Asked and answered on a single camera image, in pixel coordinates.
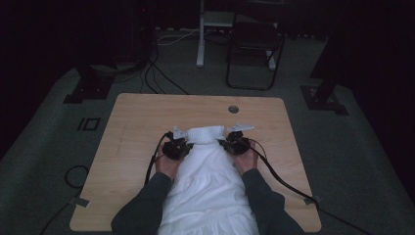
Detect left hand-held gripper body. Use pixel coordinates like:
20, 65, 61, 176
161, 125, 194, 161

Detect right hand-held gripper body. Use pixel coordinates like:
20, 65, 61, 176
224, 122, 255, 156

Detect white skirt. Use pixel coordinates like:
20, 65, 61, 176
157, 125, 260, 235

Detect person's right hand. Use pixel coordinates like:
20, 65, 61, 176
233, 140, 259, 175

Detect person's left hand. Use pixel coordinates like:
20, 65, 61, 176
155, 151, 184, 180

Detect grey tape piece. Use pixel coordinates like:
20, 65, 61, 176
69, 196, 91, 209
302, 195, 322, 206

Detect black stand base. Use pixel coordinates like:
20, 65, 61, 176
300, 65, 349, 116
63, 63, 115, 105

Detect white metal stand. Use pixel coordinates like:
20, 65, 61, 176
195, 0, 278, 71

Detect black folding chair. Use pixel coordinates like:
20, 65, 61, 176
225, 13, 287, 92

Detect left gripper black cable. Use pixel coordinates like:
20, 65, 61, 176
144, 130, 174, 185

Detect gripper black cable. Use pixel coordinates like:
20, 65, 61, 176
249, 140, 371, 235
144, 130, 174, 185

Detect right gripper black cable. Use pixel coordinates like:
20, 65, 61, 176
249, 140, 371, 235

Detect white floor cable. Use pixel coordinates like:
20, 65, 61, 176
156, 28, 201, 46

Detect looped black floor cable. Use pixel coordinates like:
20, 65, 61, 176
38, 164, 91, 235

